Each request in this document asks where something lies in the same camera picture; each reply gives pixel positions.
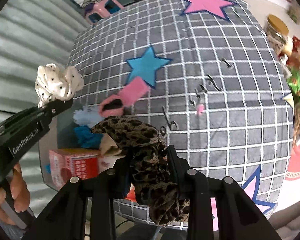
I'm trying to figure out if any person's left hand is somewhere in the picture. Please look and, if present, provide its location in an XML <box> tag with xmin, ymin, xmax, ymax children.
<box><xmin>0</xmin><ymin>163</ymin><xmax>32</xmax><ymax>227</ymax></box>

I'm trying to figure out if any leopard print scrunchie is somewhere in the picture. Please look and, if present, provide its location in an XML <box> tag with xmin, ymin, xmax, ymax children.
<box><xmin>91</xmin><ymin>116</ymin><xmax>190</xmax><ymax>227</ymax></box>

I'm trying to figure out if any blue cloth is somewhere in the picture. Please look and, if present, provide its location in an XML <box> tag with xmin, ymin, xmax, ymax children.
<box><xmin>74</xmin><ymin>126</ymin><xmax>105</xmax><ymax>149</ymax></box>

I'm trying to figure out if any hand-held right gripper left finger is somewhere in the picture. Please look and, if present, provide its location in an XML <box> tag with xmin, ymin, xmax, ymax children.
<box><xmin>21</xmin><ymin>156</ymin><xmax>133</xmax><ymax>240</ymax></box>

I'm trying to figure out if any jar with gold lid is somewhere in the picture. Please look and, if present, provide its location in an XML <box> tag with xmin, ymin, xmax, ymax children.
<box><xmin>266</xmin><ymin>14</ymin><xmax>290</xmax><ymax>46</ymax></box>

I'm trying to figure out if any red patterned round cloth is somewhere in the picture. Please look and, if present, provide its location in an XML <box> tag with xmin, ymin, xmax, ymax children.
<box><xmin>284</xmin><ymin>152</ymin><xmax>300</xmax><ymax>182</ymax></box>

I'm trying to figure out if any light blue fluffy scrunchie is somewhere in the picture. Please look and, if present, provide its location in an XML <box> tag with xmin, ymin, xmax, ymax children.
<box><xmin>72</xmin><ymin>106</ymin><xmax>102</xmax><ymax>127</ymax></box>

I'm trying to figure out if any white polka dot scrunchie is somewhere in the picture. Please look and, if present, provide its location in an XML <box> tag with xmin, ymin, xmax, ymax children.
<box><xmin>34</xmin><ymin>64</ymin><xmax>84</xmax><ymax>108</ymax></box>

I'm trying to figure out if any pink cardboard carton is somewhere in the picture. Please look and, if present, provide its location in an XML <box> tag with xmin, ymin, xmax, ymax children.
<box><xmin>49</xmin><ymin>148</ymin><xmax>130</xmax><ymax>200</ymax></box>

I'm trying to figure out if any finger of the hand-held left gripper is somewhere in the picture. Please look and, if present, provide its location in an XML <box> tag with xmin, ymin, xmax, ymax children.
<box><xmin>37</xmin><ymin>100</ymin><xmax>74</xmax><ymax>122</ymax></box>

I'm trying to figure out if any pink plastic stool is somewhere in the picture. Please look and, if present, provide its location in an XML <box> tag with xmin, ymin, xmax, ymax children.
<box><xmin>84</xmin><ymin>0</ymin><xmax>124</xmax><ymax>25</ymax></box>

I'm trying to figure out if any green snack packet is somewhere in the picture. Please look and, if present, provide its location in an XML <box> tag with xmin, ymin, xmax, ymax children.
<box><xmin>286</xmin><ymin>70</ymin><xmax>300</xmax><ymax>105</ymax></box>

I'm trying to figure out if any grey checked star mat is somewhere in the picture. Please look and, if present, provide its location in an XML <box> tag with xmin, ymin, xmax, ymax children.
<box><xmin>67</xmin><ymin>0</ymin><xmax>294</xmax><ymax>230</ymax></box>

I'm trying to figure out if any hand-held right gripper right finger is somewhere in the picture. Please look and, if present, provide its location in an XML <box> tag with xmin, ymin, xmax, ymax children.
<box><xmin>166</xmin><ymin>145</ymin><xmax>282</xmax><ymax>240</ymax></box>

